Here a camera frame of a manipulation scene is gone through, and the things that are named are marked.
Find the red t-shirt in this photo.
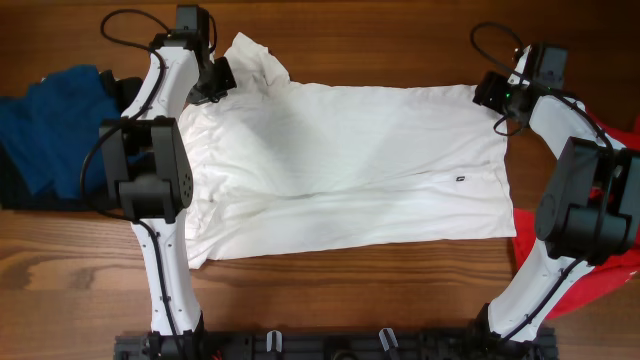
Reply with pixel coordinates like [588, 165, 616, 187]
[512, 107, 640, 321]

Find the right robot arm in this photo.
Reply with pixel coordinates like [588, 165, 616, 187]
[462, 44, 639, 359]

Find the white t-shirt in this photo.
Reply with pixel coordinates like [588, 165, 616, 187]
[179, 34, 516, 269]

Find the blue folded shirt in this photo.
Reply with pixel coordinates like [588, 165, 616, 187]
[0, 64, 146, 200]

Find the black folded garment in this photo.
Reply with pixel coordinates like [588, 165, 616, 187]
[0, 69, 146, 212]

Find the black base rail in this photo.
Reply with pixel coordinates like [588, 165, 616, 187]
[113, 327, 559, 360]

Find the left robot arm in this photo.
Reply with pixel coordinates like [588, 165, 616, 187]
[90, 5, 236, 359]

